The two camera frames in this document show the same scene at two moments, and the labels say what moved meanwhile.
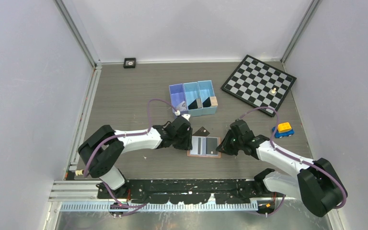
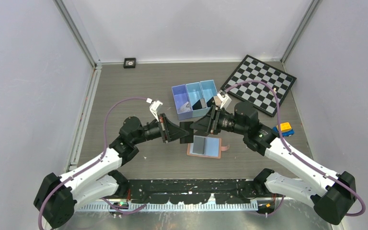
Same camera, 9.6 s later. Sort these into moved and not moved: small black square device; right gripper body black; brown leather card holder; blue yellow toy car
Moved: right gripper body black
Not moved: brown leather card holder; small black square device; blue yellow toy car
